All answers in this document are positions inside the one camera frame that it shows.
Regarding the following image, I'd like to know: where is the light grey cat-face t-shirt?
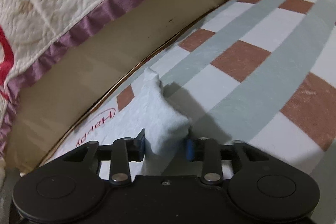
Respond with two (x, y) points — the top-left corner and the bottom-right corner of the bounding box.
(138, 68), (190, 176)

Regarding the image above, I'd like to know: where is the checkered pastel floor rug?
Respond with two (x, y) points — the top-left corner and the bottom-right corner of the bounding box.
(39, 0), (336, 183)

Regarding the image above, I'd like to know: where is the beige bed base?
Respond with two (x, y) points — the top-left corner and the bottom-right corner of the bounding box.
(4, 0), (226, 172)

